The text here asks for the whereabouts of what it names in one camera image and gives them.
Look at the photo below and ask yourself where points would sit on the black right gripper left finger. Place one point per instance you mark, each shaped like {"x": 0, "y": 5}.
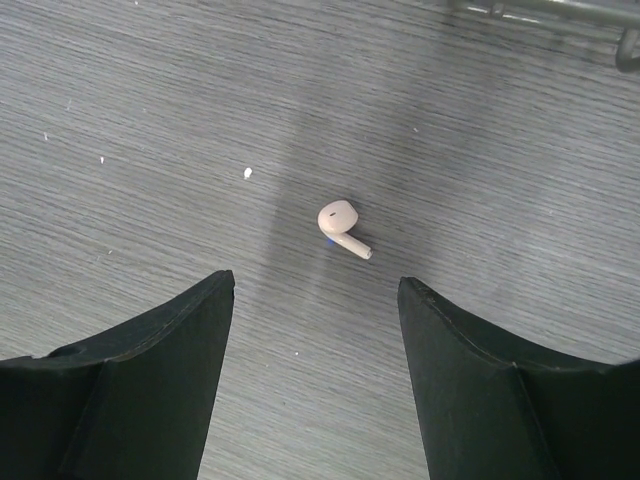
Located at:
{"x": 132, "y": 402}

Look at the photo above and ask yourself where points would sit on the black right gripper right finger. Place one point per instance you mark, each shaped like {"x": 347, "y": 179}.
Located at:
{"x": 493, "y": 405}

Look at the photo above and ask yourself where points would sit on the pinkish white earbud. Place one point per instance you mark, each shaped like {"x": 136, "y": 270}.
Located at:
{"x": 335, "y": 220}

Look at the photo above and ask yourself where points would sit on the grey wire dish rack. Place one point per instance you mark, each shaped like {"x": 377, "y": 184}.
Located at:
{"x": 613, "y": 22}

